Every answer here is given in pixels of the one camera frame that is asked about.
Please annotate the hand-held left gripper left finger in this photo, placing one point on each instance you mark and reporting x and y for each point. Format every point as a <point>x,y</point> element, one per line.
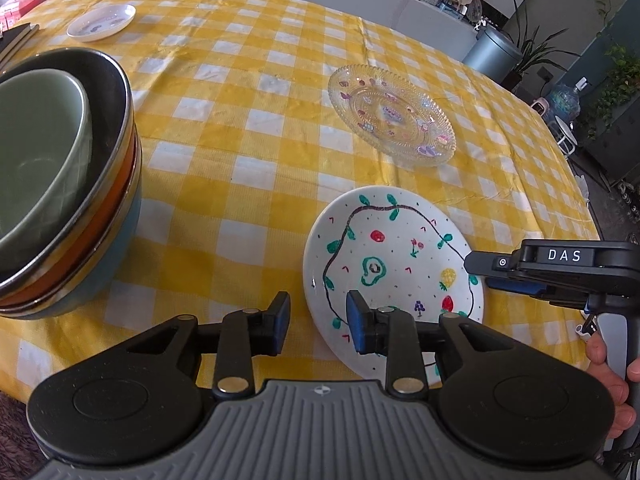
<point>281,322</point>

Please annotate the green ceramic bowl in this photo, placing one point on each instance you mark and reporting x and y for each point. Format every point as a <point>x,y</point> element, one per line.
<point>35,160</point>

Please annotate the white round stool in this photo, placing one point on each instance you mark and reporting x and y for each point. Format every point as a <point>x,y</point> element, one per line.
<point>565,132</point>

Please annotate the orange steel bowl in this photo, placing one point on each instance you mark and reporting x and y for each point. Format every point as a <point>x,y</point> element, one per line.
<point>112,210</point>

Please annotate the pink box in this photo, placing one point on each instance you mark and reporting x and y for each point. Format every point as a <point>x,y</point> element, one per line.
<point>15,10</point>

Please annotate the small white plate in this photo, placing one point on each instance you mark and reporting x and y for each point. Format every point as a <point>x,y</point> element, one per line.
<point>100,22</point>

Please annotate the black notebook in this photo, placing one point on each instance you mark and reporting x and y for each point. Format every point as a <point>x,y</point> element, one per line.
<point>15,42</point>

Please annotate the clear glass plate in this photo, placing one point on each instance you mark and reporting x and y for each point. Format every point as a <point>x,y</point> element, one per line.
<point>395,115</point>

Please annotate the blue water jug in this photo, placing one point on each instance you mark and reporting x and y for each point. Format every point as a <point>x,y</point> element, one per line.
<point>565,102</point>

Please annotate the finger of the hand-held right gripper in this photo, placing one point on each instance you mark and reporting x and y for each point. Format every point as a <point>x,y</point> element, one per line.
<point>520,290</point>
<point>492,265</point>

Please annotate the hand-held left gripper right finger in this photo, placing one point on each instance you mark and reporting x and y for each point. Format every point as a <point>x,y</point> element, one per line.
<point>357,322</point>

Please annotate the person's right hand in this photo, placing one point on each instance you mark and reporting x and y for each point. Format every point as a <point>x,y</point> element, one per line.
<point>612,385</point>

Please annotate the purple fuzzy blanket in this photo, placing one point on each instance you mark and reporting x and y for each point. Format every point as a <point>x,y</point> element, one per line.
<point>17,440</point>

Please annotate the green ivy plant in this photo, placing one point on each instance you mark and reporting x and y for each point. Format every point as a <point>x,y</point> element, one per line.
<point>617,90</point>

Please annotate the blue steel bowl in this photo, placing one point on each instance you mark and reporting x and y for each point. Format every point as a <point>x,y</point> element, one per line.
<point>100,272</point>

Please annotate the yellow checked tablecloth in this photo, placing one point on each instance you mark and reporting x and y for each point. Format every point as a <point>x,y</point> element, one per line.
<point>225,160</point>

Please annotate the grey trash can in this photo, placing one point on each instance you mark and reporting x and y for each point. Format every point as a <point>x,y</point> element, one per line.
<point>492,55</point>

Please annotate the small pink heater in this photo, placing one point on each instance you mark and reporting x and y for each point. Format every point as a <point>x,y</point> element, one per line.
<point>540,109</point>

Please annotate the white fruit-print plate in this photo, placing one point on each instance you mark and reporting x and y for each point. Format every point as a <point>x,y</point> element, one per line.
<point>400,240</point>

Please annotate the tall potted plant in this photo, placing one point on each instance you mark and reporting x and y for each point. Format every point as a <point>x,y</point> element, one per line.
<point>530,52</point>

